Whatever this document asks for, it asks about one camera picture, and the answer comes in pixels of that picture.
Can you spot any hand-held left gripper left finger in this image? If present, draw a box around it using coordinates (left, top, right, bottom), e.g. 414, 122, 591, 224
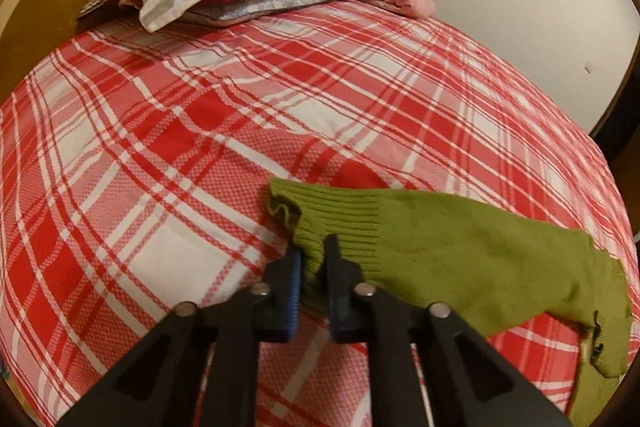
57, 248, 304, 427

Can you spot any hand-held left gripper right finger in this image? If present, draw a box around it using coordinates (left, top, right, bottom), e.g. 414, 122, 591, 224
324, 234, 574, 427

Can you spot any green orange striped knit sweater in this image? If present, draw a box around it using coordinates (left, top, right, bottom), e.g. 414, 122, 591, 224
265, 178, 635, 427

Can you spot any red plaid bedspread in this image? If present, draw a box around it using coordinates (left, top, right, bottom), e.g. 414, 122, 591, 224
0, 0, 632, 427

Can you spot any grey white pillow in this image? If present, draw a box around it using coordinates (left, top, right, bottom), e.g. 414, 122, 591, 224
180, 0, 358, 26

